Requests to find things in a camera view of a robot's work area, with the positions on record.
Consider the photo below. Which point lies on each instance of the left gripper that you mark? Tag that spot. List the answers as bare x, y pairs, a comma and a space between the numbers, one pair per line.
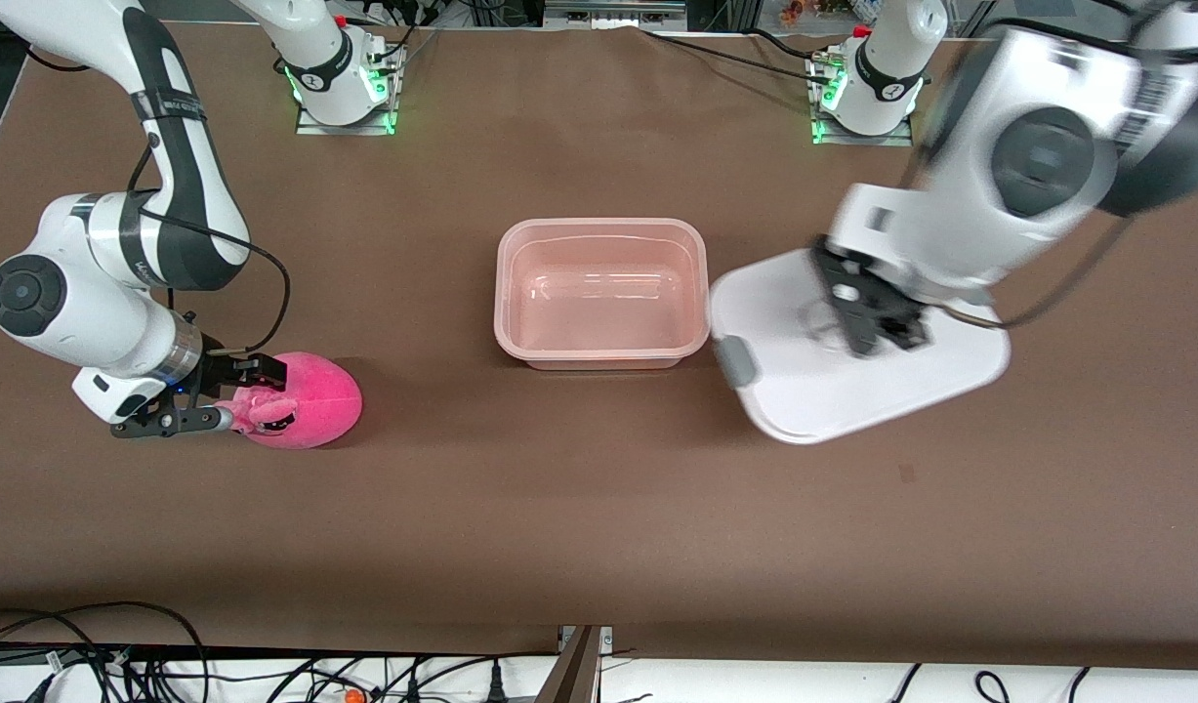
899, 314

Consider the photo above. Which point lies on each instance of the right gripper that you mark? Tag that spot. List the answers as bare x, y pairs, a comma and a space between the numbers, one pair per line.
217, 372

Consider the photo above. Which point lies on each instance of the pink plush toy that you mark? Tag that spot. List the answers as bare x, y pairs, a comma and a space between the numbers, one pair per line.
306, 400

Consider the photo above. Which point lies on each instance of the white box lid grey latches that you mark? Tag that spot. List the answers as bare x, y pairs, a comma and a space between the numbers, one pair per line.
804, 400

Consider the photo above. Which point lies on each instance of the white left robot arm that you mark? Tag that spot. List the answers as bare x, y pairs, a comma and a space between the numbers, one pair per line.
1048, 156

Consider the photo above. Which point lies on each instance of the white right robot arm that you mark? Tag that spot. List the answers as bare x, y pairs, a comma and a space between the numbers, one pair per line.
169, 146

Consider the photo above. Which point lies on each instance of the pink translucent plastic box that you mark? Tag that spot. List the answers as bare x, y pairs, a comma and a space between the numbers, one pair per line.
603, 293

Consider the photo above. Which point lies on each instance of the colourful toy pile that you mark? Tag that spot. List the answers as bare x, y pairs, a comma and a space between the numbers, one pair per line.
813, 10

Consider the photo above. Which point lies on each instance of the brown table cover sheet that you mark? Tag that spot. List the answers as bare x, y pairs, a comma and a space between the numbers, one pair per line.
364, 537

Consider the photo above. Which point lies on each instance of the small orange object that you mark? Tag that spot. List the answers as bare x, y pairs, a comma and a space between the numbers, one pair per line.
352, 696

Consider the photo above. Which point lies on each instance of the metal base plate green light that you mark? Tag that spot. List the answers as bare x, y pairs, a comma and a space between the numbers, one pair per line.
891, 140
310, 125

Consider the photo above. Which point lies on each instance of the silver metal rail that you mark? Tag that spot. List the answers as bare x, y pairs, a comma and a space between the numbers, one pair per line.
613, 10

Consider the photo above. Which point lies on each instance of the aluminium frame profile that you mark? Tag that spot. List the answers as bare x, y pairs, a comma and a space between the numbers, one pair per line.
574, 674

